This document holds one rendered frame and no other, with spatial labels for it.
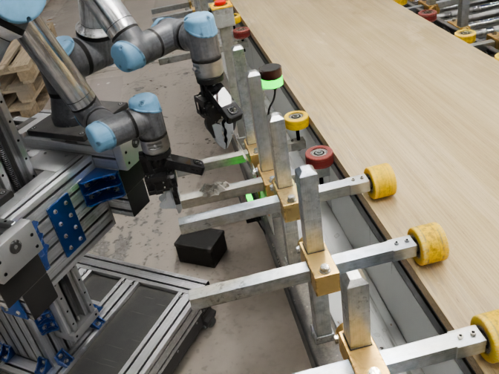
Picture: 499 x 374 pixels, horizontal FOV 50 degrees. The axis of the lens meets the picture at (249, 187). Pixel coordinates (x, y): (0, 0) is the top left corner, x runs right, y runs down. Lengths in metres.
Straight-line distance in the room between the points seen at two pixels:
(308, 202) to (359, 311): 0.25
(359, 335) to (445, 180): 0.63
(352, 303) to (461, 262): 0.40
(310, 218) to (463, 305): 0.33
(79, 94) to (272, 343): 1.27
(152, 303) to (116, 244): 0.78
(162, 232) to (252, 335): 0.89
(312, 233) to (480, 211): 0.44
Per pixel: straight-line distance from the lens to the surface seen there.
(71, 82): 1.41
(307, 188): 1.01
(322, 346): 1.29
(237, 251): 2.65
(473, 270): 1.18
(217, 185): 1.52
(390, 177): 1.32
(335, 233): 1.70
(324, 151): 1.56
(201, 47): 1.35
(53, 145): 1.80
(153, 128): 1.39
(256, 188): 1.54
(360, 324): 0.90
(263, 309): 2.35
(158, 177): 1.46
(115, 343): 2.12
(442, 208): 1.33
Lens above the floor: 1.70
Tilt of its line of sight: 33 degrees down
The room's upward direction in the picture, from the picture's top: 10 degrees counter-clockwise
